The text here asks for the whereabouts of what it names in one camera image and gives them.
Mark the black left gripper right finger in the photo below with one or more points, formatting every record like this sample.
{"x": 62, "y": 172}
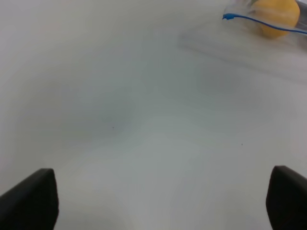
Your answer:
{"x": 286, "y": 200}

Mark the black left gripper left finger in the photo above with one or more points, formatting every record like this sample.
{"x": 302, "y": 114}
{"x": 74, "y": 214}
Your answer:
{"x": 32, "y": 204}

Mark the clear zip bag blue seal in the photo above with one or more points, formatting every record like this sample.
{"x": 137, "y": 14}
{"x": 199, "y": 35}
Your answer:
{"x": 239, "y": 33}

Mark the yellow pear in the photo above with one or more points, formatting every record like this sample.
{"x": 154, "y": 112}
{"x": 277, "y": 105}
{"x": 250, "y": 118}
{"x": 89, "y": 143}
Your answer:
{"x": 282, "y": 15}

